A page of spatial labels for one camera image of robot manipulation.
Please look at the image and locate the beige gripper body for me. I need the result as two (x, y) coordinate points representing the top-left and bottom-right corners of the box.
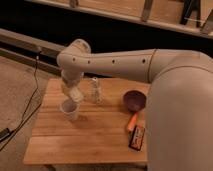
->
(61, 70), (84, 91)

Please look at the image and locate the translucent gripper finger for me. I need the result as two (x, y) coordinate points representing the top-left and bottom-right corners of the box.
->
(77, 86), (84, 99)
(62, 86), (73, 98)

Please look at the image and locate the white sponge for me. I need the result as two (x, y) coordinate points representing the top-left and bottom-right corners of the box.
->
(69, 87), (84, 103)

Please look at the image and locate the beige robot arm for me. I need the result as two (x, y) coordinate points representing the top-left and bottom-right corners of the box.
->
(57, 39), (213, 171)

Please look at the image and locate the white ceramic cup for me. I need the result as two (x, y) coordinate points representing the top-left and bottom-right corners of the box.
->
(60, 99), (79, 121)

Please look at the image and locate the clear glass bottle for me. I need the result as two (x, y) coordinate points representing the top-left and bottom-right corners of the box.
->
(92, 77), (101, 103)

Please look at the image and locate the wooden table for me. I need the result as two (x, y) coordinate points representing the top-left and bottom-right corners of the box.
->
(23, 78), (149, 165)

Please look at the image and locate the dark red bowl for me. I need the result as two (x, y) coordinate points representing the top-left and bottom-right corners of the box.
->
(123, 90), (146, 112)

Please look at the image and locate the orange marker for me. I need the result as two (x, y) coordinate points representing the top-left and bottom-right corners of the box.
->
(126, 113), (138, 132)

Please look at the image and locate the black rectangular box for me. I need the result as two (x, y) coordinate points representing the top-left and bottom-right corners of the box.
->
(129, 125), (145, 151)

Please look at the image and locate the black device on floor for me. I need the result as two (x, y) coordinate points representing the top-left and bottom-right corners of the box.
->
(0, 128), (11, 142)

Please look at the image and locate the black cable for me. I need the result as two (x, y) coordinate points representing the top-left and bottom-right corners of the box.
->
(0, 49), (43, 151)

